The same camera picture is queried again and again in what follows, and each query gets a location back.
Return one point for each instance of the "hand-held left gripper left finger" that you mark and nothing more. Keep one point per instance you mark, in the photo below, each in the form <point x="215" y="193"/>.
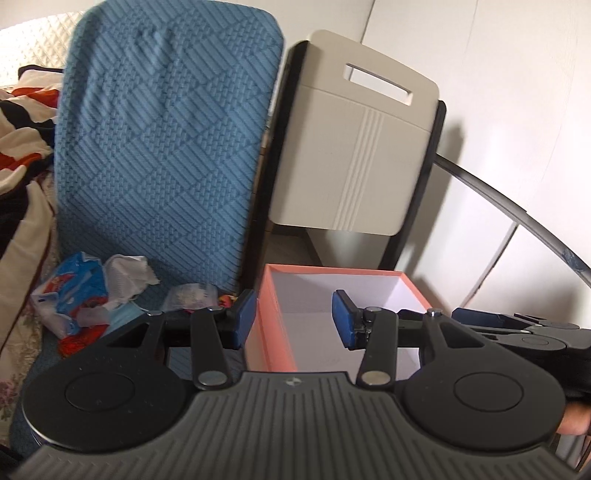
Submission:
<point x="242" y="319"/>

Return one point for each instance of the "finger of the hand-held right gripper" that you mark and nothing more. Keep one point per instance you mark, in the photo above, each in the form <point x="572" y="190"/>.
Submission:
<point x="526" y="340"/>
<point x="485" y="317"/>

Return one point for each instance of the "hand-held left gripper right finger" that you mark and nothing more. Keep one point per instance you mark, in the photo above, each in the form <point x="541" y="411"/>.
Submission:
<point x="344" y="319"/>

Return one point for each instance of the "red snack wrapper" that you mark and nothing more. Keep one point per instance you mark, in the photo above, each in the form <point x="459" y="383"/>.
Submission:
<point x="227" y="301"/>

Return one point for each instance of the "pink cardboard box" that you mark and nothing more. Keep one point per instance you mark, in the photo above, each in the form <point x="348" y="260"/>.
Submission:
<point x="273" y="323"/>

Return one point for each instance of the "clear plastic packet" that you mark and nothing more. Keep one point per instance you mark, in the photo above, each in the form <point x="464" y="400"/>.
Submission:
<point x="189" y="295"/>

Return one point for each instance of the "blue face mask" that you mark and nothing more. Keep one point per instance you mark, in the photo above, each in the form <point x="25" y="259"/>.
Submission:
<point x="123" y="314"/>

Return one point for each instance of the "white tissue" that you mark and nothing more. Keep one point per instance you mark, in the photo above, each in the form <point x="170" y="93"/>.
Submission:
<point x="127" y="277"/>

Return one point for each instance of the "blue tissue packet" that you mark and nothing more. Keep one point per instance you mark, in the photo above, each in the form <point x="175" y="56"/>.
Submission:
<point x="69" y="286"/>

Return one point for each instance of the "person's right hand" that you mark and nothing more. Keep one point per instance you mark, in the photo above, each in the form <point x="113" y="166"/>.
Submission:
<point x="578" y="417"/>

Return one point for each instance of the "black curved bar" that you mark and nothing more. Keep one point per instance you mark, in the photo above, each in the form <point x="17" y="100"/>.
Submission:
<point x="508" y="199"/>

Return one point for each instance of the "blue quilted chair cushion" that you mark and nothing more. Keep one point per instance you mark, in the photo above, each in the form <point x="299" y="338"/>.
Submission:
<point x="161" y="138"/>

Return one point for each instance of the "floral bed sheet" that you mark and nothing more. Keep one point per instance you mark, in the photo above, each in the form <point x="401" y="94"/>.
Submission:
<point x="18" y="374"/>

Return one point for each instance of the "printed blanket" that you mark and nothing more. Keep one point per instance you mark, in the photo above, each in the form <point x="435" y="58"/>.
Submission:
<point x="23" y="124"/>

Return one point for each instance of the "white quilted headboard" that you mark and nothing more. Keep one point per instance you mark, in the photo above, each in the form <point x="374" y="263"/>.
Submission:
<point x="41" y="41"/>

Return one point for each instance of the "white folding chair black frame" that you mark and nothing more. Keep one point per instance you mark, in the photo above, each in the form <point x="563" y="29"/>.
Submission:
<point x="346" y="161"/>

